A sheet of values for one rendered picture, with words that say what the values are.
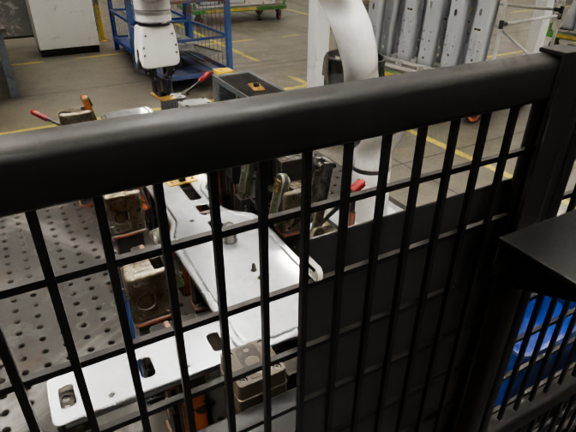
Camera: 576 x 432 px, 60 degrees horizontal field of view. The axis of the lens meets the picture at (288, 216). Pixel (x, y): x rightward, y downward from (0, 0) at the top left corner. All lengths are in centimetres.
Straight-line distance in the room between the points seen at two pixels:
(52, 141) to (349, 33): 119
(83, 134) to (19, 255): 161
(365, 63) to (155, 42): 54
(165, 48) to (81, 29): 671
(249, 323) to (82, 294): 74
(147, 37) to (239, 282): 63
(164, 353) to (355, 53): 89
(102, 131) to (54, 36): 776
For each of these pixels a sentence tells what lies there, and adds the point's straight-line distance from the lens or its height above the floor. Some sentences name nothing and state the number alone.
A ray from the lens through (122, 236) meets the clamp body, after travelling 133.
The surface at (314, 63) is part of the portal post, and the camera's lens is 517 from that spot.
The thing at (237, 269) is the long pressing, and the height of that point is 100.
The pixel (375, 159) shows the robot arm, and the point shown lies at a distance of 147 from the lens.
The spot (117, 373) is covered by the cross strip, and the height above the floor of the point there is 100.
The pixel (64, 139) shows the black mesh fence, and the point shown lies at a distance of 20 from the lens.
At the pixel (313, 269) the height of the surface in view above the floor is 143.
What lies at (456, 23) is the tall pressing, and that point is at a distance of 555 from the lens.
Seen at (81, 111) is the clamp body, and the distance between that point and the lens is 188.
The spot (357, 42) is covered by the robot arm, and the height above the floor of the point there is 136.
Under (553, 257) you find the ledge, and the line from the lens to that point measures 37.
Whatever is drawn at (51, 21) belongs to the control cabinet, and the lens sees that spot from 793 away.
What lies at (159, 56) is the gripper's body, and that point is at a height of 134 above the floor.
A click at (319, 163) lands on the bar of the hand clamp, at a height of 121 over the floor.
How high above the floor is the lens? 162
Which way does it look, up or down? 30 degrees down
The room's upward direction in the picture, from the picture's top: straight up
